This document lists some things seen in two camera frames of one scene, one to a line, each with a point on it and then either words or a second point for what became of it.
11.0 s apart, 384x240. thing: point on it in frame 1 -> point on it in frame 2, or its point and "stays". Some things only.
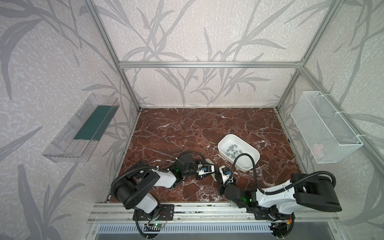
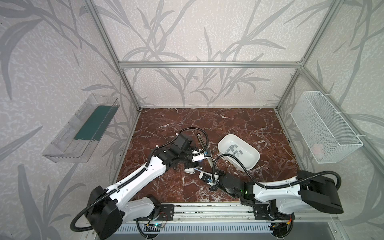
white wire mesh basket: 328,136 stays
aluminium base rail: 127,212 stays
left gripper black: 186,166 -> 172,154
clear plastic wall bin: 79,138 stays
